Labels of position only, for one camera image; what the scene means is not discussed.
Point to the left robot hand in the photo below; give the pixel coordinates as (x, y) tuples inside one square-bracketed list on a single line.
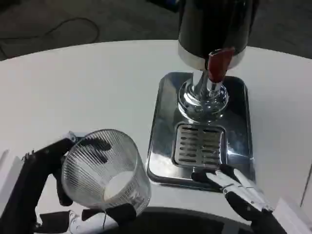
[(26, 175)]

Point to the black robot torso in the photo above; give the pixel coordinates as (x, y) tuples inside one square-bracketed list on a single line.
[(182, 221)]

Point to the slotted steel drain grid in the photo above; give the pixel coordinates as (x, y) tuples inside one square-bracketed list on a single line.
[(198, 146)]

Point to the black drink dispenser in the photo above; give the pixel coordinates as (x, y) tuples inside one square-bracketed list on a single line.
[(212, 24)]

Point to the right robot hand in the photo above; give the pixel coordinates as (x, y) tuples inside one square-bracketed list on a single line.
[(239, 189)]

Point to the steel drip tray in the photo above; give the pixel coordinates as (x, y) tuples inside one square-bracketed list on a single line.
[(163, 136)]

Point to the clear ribbed glass cup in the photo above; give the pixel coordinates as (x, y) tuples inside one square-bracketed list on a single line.
[(97, 175)]

